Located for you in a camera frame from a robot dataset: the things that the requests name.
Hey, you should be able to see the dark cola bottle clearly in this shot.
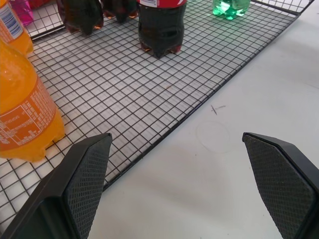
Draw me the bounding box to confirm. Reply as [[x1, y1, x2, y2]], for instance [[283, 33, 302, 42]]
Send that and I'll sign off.
[[101, 0, 139, 24], [57, 0, 105, 36]]

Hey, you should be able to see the black wire mesh rack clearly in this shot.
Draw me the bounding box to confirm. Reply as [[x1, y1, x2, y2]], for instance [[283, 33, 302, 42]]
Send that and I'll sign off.
[[0, 0, 315, 222]]

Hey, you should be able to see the green soda bottle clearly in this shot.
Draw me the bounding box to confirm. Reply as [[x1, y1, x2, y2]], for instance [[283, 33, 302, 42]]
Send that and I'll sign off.
[[212, 0, 251, 19]]

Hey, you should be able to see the orange soda bottle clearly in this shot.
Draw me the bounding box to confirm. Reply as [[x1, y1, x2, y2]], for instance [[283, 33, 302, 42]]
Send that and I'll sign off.
[[0, 0, 34, 56], [0, 39, 66, 163]]

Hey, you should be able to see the cola bottle with red label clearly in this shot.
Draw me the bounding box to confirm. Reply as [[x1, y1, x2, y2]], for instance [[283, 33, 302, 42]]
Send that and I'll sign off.
[[136, 0, 188, 59]]

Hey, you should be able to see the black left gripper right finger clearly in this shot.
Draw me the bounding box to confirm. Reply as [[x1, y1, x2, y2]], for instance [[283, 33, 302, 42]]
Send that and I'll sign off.
[[242, 132, 319, 239]]

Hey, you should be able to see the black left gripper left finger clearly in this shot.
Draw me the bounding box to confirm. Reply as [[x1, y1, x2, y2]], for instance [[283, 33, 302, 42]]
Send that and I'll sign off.
[[0, 132, 113, 239]]

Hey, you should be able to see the pink drink bottle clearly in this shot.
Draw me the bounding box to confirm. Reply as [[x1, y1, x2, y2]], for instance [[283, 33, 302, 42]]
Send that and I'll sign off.
[[9, 0, 34, 26]]

